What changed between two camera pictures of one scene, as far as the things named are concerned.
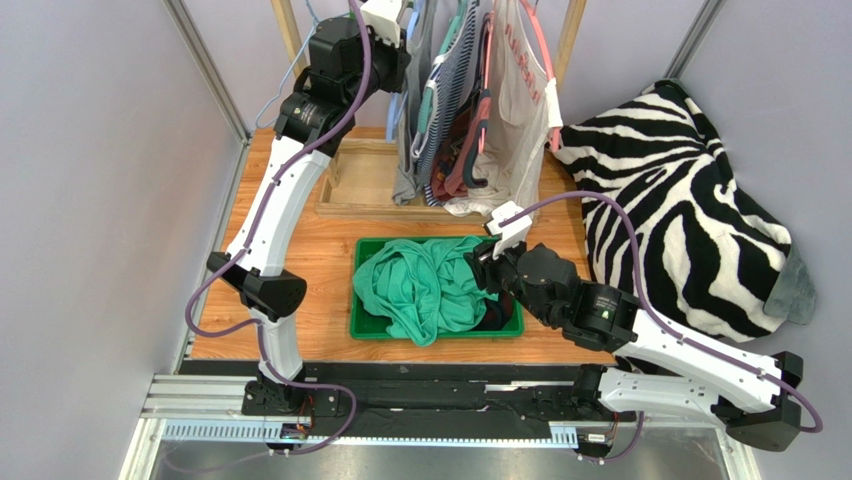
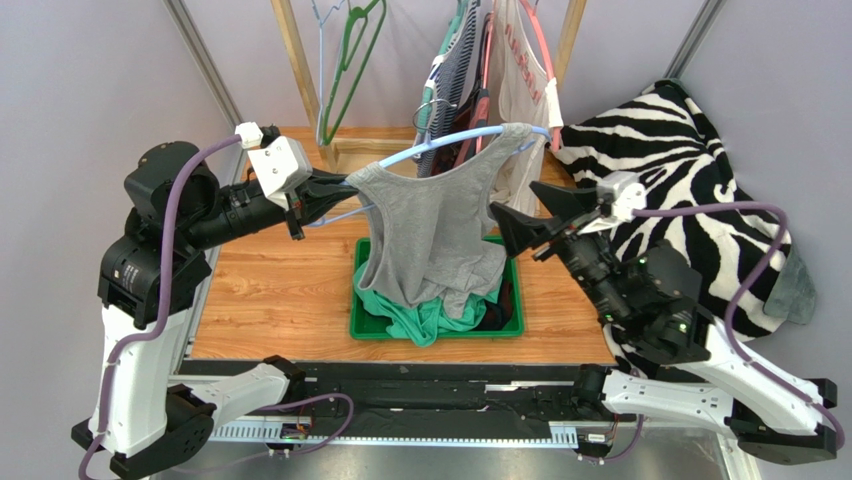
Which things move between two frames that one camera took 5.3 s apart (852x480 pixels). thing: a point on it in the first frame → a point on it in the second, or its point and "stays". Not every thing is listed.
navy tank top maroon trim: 498,312 stays
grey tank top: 418,17 → 434,243
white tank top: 518,124 stays
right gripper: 485,264 → 555,235
